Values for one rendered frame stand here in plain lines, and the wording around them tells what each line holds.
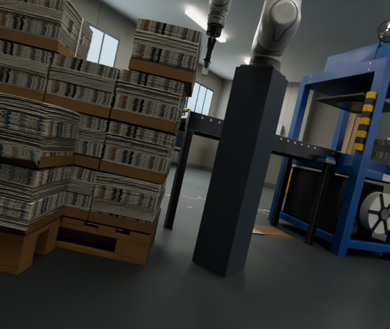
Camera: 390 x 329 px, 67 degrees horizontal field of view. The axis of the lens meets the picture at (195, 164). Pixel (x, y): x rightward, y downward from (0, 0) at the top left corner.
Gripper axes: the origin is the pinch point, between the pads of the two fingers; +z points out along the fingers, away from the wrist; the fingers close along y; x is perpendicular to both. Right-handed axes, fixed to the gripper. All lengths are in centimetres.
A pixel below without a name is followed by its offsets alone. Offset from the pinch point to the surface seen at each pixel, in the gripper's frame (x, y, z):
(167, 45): -18.3, 18.3, -0.8
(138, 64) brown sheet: -28.6, 18.0, 10.1
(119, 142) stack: -30, 18, 45
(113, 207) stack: -26, 19, 73
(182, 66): -9.7, 17.9, 6.5
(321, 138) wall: 323, -599, -58
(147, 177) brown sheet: -14, 19, 57
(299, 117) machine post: 105, -156, -16
